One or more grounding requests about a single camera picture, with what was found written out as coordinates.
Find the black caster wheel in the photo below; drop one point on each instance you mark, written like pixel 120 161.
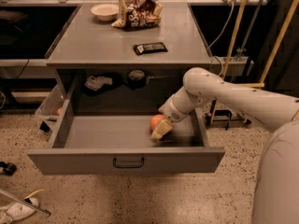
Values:
pixel 8 168

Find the grey metal cabinet counter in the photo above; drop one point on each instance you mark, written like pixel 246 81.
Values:
pixel 91 47

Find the white ceramic bowl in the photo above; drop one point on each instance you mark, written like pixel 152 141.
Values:
pixel 105 12

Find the black drawer handle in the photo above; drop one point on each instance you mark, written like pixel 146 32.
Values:
pixel 128 164

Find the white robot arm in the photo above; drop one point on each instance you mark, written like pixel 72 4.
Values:
pixel 276 195

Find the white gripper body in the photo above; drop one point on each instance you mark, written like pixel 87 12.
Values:
pixel 170 111

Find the white sneaker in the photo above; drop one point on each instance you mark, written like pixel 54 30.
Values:
pixel 14 211

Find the brown chip bag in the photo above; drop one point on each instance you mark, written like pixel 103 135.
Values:
pixel 138 14

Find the clear plastic bin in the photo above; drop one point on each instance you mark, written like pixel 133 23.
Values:
pixel 48 110

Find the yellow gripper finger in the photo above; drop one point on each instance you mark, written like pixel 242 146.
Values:
pixel 164 127

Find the grey metal bar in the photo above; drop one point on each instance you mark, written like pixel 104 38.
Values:
pixel 24 202

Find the round black tape measure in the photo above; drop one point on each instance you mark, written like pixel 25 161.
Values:
pixel 138 79

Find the orange fruit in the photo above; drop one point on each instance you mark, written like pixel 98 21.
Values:
pixel 155 120

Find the black snack bar packet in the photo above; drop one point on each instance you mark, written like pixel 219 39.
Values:
pixel 141 49

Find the open grey top drawer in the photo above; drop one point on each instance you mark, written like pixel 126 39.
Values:
pixel 92 131

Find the black pouch with label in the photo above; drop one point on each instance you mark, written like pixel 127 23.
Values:
pixel 95 85

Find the yellow wooden frame stand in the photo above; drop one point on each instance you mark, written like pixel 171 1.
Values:
pixel 236 31

